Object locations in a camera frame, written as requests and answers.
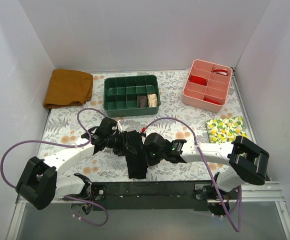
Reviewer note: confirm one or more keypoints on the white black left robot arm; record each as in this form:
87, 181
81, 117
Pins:
42, 180

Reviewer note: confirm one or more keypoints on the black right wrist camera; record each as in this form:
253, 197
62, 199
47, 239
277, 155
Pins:
154, 141

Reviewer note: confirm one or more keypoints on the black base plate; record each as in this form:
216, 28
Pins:
197, 195

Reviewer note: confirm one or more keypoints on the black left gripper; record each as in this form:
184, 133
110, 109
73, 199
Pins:
124, 144

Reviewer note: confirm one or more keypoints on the aluminium frame rail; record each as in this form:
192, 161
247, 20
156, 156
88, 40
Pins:
156, 211

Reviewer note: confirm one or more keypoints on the pink divided organizer box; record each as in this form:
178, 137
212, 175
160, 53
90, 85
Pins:
217, 87

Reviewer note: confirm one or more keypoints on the red white rolled cloth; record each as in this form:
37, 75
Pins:
220, 71

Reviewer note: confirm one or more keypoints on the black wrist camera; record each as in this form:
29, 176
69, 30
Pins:
154, 141
108, 126

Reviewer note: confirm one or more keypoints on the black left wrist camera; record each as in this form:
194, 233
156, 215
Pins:
108, 126

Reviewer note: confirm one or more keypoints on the black underwear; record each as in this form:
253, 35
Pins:
132, 149

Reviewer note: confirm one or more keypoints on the brown folded cloth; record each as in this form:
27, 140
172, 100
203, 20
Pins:
68, 88

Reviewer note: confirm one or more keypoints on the beige rolled underwear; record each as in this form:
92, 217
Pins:
152, 100

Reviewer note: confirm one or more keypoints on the grey rolled underwear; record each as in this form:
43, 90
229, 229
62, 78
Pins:
142, 101

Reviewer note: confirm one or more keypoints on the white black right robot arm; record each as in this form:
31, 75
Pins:
247, 161

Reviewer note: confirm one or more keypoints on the floral patterned table mat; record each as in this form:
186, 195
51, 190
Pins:
174, 120

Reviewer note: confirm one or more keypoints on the lemon print folded cloth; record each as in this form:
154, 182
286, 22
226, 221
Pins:
223, 130

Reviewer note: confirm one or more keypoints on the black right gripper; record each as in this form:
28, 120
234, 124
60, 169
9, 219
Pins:
144, 149

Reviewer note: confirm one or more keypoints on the green divided organizer box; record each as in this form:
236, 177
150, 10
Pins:
122, 95

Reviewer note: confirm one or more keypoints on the red cloth front compartment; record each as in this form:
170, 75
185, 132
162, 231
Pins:
211, 101

